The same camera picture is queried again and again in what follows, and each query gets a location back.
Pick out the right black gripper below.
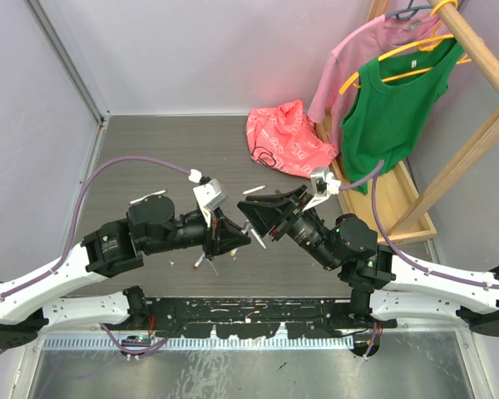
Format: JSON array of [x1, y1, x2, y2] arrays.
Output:
[[237, 184, 341, 271]]

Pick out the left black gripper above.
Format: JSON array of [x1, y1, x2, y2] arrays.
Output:
[[145, 206, 251, 260]]

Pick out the yellow pen cap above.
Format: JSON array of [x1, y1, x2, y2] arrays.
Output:
[[241, 221, 254, 235]]

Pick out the brown marker pen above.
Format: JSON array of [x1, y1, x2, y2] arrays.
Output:
[[193, 253, 205, 269]]

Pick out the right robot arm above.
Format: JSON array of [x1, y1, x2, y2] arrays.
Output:
[[237, 185, 499, 337]]

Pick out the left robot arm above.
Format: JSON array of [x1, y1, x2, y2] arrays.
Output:
[[0, 194, 251, 351]]

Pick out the white yellow-tipped pen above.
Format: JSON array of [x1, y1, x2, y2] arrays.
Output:
[[242, 185, 266, 195]]

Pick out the blue marker pen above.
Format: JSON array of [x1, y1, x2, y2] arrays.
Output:
[[255, 235, 267, 249]]

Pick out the white ballpoint pen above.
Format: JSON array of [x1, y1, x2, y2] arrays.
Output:
[[129, 190, 166, 205]]

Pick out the wooden clothes rack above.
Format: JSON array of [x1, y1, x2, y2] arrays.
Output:
[[339, 1, 499, 244]]

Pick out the green tank top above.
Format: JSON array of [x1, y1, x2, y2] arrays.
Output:
[[341, 38, 464, 182]]

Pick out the aluminium corner profile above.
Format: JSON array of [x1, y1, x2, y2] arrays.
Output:
[[24, 0, 111, 126]]

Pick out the pink t-shirt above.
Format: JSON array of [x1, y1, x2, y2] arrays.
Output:
[[307, 11, 448, 146]]

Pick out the yellow hanger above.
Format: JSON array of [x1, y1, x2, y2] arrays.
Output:
[[340, 0, 473, 95]]

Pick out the grey hanger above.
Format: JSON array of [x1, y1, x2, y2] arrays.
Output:
[[385, 0, 432, 22]]

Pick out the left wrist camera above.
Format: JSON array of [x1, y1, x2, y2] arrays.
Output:
[[193, 177, 226, 224]]

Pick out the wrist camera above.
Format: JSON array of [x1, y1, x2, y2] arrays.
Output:
[[193, 177, 226, 224], [304, 166, 341, 210]]

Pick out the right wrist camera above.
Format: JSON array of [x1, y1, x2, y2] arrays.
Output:
[[304, 166, 341, 210]]

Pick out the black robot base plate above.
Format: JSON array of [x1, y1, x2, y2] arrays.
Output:
[[108, 298, 374, 339]]

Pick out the white cable duct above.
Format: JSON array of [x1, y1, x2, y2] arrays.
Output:
[[42, 334, 354, 351]]

